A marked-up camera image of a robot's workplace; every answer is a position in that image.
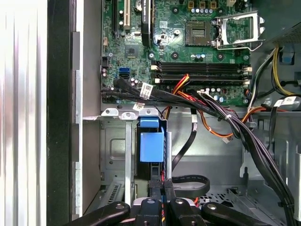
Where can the small black chipset chip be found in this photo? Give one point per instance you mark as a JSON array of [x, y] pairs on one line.
[[131, 50]]

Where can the dark power supply unit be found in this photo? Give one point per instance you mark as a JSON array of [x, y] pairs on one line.
[[282, 18]]

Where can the metal drive cage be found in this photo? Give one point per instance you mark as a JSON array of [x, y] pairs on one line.
[[298, 169]]

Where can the green motherboard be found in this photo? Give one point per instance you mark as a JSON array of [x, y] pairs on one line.
[[162, 54]]

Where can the CPU socket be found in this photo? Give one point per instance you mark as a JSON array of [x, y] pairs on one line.
[[198, 33]]

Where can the hard disk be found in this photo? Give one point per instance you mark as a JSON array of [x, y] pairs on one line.
[[151, 148]]

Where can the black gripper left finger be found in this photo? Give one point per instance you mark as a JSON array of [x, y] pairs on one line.
[[148, 212]]

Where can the white expansion slot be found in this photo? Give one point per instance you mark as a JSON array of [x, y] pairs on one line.
[[127, 14]]

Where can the black RAM slot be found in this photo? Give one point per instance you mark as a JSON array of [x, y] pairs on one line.
[[211, 76], [202, 64], [211, 82], [202, 70]]

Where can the metal locking lever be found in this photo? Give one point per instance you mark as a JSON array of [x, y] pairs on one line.
[[235, 48]]

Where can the black PC case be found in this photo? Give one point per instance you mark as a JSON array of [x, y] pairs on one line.
[[57, 117]]

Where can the white barcode tag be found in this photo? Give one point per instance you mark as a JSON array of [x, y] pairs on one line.
[[288, 100], [146, 90]]

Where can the black SATA port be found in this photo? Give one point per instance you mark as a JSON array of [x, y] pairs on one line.
[[124, 75]]

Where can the narrow black expansion slot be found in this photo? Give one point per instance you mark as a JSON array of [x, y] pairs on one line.
[[115, 18]]

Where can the blue SATA port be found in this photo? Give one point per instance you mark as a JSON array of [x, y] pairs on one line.
[[124, 70]]

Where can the metal disk bay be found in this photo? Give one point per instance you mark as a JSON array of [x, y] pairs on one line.
[[128, 153]]

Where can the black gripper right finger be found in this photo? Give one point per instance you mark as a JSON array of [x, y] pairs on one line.
[[184, 213]]

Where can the metal socket cover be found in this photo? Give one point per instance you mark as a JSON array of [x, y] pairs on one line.
[[256, 28]]

